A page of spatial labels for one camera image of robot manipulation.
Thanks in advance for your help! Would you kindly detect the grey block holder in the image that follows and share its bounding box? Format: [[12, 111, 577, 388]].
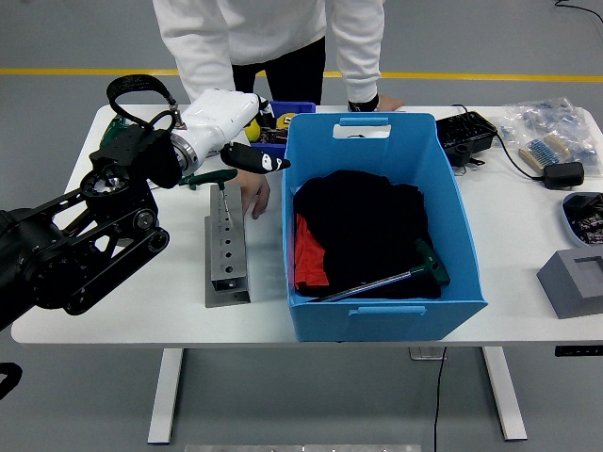
[[536, 249, 603, 321]]

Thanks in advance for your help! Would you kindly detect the yellow floor tape line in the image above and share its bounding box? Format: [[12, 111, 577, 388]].
[[0, 68, 603, 84]]

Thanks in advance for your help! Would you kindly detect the person's right hand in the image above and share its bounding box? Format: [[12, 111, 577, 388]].
[[233, 168, 272, 220]]

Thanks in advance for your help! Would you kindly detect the clear bag of resistors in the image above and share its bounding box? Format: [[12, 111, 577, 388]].
[[497, 96, 603, 173]]

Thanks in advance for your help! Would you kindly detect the black charger box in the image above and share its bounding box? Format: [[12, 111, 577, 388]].
[[435, 111, 500, 169]]

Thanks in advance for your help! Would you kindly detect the large green T-handle wrench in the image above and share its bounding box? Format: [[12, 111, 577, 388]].
[[312, 237, 451, 303]]

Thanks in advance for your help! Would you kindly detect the person's left hand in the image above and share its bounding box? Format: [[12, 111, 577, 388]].
[[376, 94, 407, 113]]

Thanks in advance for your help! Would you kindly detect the grey tray of parts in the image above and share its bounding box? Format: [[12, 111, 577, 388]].
[[561, 191, 603, 250]]

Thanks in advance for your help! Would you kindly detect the black adapter cord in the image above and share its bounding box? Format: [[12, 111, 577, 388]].
[[450, 104, 547, 181]]

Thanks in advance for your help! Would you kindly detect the grey metal tool stand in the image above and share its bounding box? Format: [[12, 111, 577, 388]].
[[204, 183, 253, 309]]

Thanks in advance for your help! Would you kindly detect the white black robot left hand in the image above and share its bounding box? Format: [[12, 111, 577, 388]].
[[178, 89, 292, 176]]

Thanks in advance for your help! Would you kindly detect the person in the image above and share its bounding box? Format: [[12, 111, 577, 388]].
[[153, 0, 406, 220]]

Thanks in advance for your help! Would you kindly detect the light blue plastic box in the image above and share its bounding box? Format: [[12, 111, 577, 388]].
[[281, 112, 489, 343]]

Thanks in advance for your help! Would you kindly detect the black cloth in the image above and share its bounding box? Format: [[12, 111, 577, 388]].
[[292, 169, 443, 300]]

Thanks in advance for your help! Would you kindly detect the black power adapter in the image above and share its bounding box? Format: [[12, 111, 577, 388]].
[[542, 162, 586, 191]]

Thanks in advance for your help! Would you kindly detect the dark blue plastic bin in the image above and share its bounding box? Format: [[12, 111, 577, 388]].
[[249, 100, 317, 164]]

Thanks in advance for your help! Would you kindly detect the metal table bracket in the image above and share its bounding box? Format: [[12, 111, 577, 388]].
[[408, 347, 447, 362]]

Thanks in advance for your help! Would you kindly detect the taped resistor strip bundle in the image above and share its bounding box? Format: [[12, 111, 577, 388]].
[[518, 134, 574, 171]]

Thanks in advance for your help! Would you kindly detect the red cloth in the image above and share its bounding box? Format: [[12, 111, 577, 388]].
[[294, 214, 331, 292]]

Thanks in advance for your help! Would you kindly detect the black table control panel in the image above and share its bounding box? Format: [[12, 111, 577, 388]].
[[554, 346, 603, 359]]

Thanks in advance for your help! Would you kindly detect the white table leg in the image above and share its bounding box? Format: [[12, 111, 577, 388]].
[[147, 348, 185, 445], [481, 347, 529, 443]]

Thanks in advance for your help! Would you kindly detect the small green T-handle wrench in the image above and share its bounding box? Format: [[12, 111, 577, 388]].
[[187, 168, 239, 226]]

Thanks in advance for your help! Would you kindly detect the thin black floor cable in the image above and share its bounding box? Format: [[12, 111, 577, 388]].
[[553, 0, 603, 24]]

